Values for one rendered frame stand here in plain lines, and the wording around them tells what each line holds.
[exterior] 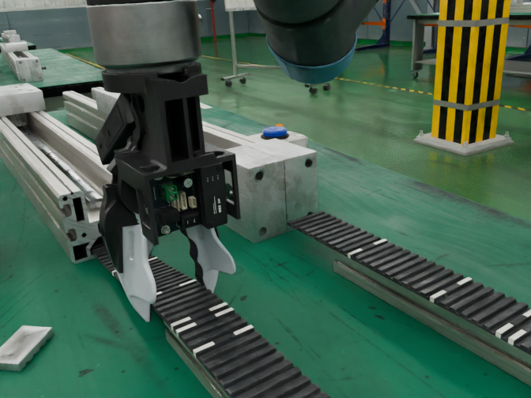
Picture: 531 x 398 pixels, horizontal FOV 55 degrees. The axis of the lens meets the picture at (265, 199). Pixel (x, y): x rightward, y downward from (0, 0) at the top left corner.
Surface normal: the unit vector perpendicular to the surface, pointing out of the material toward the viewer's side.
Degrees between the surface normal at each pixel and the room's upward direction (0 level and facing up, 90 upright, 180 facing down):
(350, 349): 0
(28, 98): 90
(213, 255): 100
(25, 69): 90
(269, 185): 90
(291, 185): 90
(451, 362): 0
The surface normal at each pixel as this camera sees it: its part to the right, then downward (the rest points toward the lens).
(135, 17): 0.06, 0.36
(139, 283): -0.83, 0.08
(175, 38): 0.67, 0.22
